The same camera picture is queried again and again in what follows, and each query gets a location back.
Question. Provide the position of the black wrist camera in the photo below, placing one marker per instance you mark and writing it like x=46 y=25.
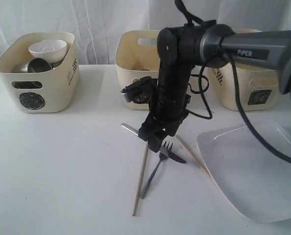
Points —
x=139 y=91

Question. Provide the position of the stainless steel fork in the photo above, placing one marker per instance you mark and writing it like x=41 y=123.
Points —
x=163 y=155

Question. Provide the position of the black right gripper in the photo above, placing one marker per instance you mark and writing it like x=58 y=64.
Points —
x=166 y=104

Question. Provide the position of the cream bin with black square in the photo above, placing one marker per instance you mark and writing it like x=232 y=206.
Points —
x=258 y=86

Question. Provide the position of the stainless steel bowl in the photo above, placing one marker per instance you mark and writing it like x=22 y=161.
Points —
x=27 y=85

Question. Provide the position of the cream bin with black circle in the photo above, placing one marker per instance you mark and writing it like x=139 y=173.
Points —
x=59 y=84

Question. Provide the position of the white square plate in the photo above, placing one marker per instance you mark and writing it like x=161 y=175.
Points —
x=254 y=181

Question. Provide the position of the wooden chopstick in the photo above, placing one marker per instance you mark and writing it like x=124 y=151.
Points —
x=196 y=160
x=140 y=180

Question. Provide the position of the stainless steel knife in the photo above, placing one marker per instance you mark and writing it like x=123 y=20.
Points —
x=165 y=149

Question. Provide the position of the white ceramic bowl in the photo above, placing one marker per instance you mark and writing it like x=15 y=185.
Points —
x=50 y=50

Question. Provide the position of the stainless steel mug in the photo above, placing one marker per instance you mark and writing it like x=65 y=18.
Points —
x=35 y=65
x=56 y=64

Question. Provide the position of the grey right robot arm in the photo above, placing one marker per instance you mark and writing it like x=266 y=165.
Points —
x=180 y=49

